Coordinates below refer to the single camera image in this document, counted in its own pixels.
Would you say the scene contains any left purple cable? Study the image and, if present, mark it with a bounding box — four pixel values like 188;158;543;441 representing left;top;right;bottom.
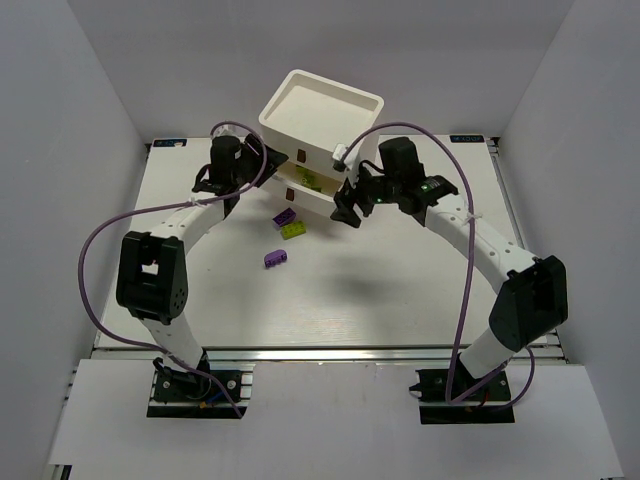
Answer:
79;120;269;419

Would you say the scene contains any white drawer cabinet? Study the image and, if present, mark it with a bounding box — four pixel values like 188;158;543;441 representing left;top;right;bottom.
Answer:
258;69;384;180

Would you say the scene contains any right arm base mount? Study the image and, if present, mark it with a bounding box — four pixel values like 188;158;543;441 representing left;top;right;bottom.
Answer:
409;367;516;426

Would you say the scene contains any left blue label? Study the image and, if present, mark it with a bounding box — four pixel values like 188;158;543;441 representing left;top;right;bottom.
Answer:
152;139;187;148

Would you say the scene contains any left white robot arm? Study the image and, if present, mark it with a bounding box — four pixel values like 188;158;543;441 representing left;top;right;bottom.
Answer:
116;134;288;371

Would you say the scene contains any purple rectangular lego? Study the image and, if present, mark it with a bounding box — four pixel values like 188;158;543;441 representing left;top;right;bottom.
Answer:
272;208;297;228

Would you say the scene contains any lime long lego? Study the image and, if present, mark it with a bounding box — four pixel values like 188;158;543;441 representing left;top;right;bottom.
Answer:
301;173;317;188
280;221;306;240

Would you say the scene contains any purple cable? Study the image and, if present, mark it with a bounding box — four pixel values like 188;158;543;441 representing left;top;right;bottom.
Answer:
339;122;536;405
79;120;269;419

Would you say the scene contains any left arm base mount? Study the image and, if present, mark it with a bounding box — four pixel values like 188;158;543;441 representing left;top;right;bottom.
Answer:
146;357;252;420

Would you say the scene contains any right blue label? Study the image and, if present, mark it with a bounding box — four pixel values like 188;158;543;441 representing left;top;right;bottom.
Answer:
449;134;485;143

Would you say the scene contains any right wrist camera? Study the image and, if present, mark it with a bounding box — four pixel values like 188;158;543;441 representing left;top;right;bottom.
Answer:
332;144;361;185

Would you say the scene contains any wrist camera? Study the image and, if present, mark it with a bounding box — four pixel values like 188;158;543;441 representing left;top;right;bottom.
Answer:
332;144;361;185
209;122;245;141

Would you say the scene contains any white drawer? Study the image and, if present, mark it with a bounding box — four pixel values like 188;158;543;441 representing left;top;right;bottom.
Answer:
261;162;343;217

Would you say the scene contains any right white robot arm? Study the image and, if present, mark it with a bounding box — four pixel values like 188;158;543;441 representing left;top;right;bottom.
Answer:
331;137;568;382

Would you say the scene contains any blue label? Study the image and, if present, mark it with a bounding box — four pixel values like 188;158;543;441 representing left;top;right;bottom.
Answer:
449;134;485;143
152;139;187;148

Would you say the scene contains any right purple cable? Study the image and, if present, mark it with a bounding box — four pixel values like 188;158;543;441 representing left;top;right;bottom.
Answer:
339;122;536;405

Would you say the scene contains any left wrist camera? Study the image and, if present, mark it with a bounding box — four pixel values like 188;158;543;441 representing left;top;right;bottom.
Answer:
209;122;245;141

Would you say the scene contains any purple rounded lego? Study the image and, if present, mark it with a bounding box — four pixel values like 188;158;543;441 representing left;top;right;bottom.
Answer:
263;249;288;269

